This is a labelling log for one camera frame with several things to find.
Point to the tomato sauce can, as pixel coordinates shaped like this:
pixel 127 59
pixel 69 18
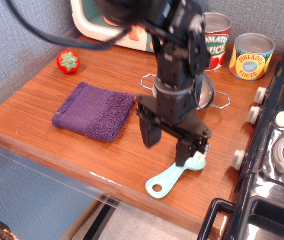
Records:
pixel 217 31

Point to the purple folded towel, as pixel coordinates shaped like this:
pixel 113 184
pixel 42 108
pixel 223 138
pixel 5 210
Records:
pixel 96 113

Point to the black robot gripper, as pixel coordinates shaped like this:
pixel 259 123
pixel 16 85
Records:
pixel 176 114

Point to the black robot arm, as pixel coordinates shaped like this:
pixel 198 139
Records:
pixel 178 33

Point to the black toy stove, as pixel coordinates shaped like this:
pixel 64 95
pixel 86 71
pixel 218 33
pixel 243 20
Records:
pixel 258 210

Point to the teal toy microwave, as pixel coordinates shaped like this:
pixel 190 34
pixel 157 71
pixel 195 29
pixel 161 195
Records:
pixel 92 24

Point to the red toy tomato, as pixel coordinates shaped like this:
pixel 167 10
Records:
pixel 67 61

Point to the teal dish brush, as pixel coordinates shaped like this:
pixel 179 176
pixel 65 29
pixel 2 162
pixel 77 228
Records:
pixel 160 186

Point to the pineapple slices can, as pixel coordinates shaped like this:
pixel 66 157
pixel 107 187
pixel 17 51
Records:
pixel 251 56

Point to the steel bowl with handles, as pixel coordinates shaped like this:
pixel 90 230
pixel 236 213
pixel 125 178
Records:
pixel 206 96

